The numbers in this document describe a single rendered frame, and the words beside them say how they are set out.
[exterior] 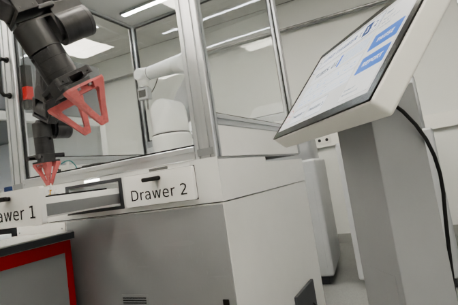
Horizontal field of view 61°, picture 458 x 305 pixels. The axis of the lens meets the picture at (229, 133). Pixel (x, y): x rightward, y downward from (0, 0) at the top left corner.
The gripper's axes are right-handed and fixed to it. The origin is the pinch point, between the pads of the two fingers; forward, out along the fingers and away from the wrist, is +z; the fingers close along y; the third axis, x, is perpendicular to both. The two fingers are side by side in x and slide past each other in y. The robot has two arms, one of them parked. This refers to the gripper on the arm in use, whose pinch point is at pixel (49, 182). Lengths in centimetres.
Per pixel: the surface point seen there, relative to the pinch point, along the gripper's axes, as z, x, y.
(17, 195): 2.4, 1.0, -11.0
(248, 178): 10, -51, 43
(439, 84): -38, -143, 353
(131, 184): 5.1, -16.0, 20.5
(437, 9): -17, -115, -13
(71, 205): 8.2, -7.7, 0.5
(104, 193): 6.5, -7.8, 15.5
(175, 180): 6.2, -34.5, 20.0
